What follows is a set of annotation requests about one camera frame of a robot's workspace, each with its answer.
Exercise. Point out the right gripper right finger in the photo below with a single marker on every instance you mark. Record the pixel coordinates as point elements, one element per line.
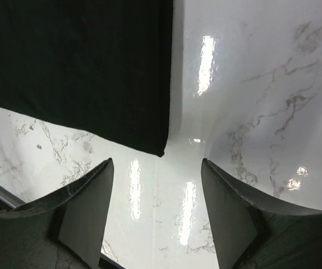
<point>252,229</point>

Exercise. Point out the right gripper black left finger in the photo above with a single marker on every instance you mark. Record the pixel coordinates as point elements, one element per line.
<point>64,229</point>

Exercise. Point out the black t-shirt blue logo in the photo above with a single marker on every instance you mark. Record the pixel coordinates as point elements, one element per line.
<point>99,66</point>

